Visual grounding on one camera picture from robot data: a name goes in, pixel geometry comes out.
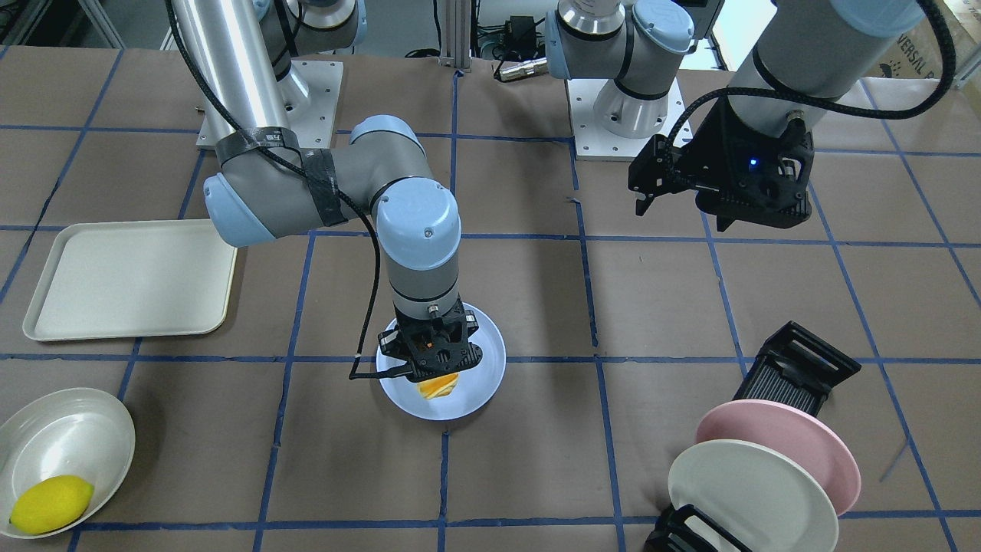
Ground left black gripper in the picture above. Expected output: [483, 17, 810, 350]
[628, 99, 814, 231]

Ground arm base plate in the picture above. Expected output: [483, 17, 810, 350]
[201, 61, 343, 150]
[565, 78, 693, 162]

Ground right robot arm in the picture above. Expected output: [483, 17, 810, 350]
[165, 1, 483, 382]

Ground black power adapter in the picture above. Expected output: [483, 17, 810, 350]
[504, 15, 537, 51]

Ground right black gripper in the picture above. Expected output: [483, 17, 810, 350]
[379, 298, 483, 382]

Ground pink plate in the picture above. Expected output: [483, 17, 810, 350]
[696, 399, 862, 516]

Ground blue plate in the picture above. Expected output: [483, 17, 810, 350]
[379, 303, 506, 422]

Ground black cables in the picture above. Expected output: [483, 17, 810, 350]
[405, 19, 556, 61]

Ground bread roll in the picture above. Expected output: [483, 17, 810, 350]
[416, 373, 460, 399]

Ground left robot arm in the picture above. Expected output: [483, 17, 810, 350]
[544, 1, 957, 231]

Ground silver cylinder connector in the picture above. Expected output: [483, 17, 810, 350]
[494, 58, 550, 83]

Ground black dish rack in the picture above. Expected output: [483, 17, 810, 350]
[642, 321, 861, 551]

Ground aluminium frame post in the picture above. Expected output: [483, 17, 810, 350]
[438, 0, 476, 73]

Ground cardboard box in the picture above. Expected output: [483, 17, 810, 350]
[866, 1, 980, 78]

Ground yellow lemon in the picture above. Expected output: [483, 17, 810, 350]
[9, 475, 94, 535]

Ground white rectangular tray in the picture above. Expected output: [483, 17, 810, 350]
[22, 219, 236, 342]

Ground white plate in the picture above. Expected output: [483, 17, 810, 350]
[667, 439, 838, 551]

